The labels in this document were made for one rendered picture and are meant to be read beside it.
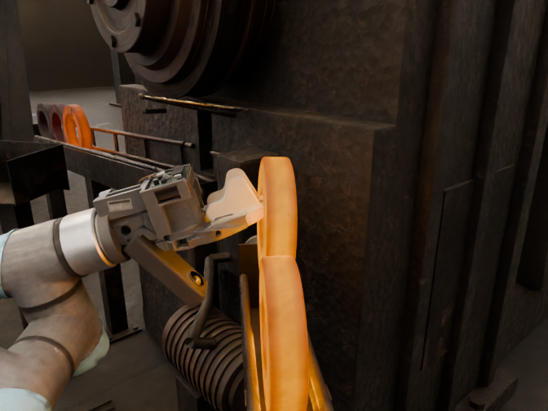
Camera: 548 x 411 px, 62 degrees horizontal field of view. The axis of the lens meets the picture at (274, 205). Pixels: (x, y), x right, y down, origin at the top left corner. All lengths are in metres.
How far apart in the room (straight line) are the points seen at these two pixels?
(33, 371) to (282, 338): 0.27
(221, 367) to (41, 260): 0.33
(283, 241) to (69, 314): 0.28
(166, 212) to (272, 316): 0.20
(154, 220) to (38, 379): 0.20
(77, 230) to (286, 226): 0.24
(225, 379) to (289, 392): 0.35
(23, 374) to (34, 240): 0.15
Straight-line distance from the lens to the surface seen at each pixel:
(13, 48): 3.91
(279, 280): 0.42
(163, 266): 0.56
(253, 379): 0.45
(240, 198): 0.53
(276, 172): 0.51
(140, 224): 0.56
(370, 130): 0.72
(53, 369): 0.56
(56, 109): 1.86
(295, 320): 0.40
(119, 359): 1.69
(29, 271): 0.59
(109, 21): 1.04
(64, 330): 0.60
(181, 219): 0.54
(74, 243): 0.56
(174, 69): 0.94
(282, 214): 0.49
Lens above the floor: 1.00
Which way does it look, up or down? 20 degrees down
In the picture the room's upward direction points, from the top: straight up
